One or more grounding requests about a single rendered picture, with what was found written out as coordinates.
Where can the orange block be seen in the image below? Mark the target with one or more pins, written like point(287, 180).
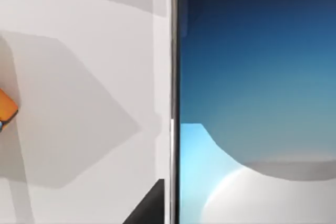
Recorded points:
point(6, 107)

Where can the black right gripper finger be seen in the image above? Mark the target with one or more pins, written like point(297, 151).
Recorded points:
point(152, 205)

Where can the blue screen smartphone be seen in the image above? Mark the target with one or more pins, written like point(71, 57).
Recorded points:
point(252, 82)

